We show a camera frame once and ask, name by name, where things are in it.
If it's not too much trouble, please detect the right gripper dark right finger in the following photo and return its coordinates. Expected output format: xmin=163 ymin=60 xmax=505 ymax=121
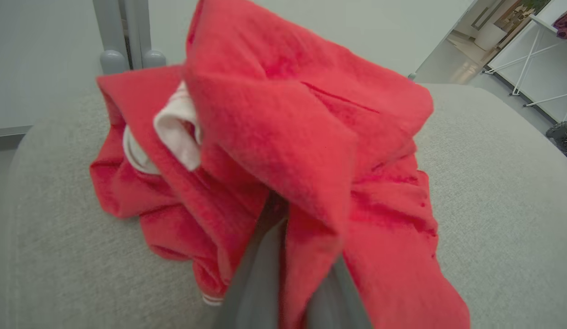
xmin=305 ymin=255 xmax=374 ymax=329

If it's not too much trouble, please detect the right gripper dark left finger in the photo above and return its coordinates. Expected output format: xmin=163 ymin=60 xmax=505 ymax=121
xmin=214 ymin=215 xmax=289 ymax=329

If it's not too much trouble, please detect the red and white jacket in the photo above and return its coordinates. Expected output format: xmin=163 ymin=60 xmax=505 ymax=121
xmin=89 ymin=0 xmax=471 ymax=329

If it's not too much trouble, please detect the grey fabric sofa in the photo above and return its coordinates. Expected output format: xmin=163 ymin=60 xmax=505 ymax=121
xmin=2 ymin=82 xmax=567 ymax=329

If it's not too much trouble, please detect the purple cloth item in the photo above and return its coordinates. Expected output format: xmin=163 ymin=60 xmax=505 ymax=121
xmin=552 ymin=10 xmax=567 ymax=40

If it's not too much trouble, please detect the grey partition post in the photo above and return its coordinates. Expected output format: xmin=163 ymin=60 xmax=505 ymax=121
xmin=123 ymin=0 xmax=167 ymax=70

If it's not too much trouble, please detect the grey partition post bracket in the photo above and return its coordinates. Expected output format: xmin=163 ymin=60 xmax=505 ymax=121
xmin=92 ymin=0 xmax=130 ymax=75

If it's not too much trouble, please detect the white metal frame table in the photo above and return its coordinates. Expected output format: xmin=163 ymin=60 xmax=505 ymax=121
xmin=483 ymin=0 xmax=567 ymax=125

